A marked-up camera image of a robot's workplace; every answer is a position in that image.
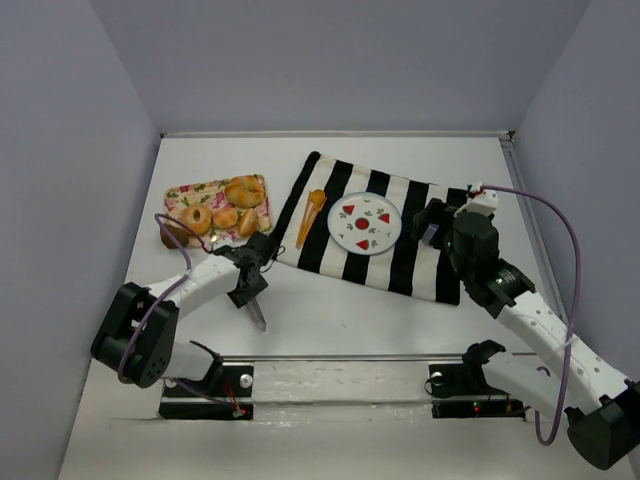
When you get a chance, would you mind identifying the sugared bagel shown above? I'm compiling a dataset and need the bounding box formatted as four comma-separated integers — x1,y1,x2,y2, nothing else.
179,204,213,236

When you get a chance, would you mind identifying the glossy oval bun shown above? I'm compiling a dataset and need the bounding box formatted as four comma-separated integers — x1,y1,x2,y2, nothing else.
237,208,260,238

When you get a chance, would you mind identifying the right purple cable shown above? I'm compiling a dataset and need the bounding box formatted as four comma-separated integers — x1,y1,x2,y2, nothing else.
466,185,583,446

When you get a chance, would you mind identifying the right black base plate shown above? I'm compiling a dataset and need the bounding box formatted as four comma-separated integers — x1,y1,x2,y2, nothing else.
423,363,529,420

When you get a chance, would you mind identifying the dark brown chocolate bread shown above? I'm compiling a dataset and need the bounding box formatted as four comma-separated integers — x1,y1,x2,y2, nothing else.
160,223,190,249

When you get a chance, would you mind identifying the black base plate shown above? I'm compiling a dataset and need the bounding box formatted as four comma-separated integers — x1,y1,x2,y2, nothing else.
158,362,254,421
423,363,529,420

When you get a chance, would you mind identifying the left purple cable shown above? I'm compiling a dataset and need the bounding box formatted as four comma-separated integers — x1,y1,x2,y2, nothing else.
118,213,211,384

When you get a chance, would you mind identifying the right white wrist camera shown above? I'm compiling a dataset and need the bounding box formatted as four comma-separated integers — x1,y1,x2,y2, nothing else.
465,183,498,217

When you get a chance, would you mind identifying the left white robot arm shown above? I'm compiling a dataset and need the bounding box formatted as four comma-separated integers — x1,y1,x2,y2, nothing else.
90,232,279,390

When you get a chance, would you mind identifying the watermelon pattern plate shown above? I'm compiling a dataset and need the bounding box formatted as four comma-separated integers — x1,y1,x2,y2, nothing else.
327,192,402,256

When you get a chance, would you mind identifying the small round bun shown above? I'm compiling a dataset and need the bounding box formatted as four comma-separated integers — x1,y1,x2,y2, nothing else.
212,207,239,230

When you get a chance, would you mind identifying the metal table rail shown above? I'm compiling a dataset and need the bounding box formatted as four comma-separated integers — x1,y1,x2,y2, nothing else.
160,130,512,141

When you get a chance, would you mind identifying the black white striped cloth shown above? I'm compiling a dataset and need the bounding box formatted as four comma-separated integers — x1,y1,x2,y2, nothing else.
271,151,466,305

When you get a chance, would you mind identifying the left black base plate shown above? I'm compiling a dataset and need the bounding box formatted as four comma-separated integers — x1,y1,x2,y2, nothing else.
158,362,254,421

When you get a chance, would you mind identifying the orange plastic spoon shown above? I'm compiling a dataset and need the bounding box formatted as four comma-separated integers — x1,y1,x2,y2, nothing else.
297,188,326,246

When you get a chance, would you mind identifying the purple cable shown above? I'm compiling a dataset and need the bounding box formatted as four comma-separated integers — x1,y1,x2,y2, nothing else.
466,185,583,446
118,213,211,384

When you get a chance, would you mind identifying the large twisted bread roll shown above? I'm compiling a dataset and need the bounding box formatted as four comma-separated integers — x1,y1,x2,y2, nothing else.
225,175,265,209

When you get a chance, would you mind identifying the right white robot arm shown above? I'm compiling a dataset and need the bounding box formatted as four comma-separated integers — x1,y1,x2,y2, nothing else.
411,192,639,470

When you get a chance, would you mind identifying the floral serving tray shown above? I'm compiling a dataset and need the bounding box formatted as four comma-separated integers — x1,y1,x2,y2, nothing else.
163,174,273,242

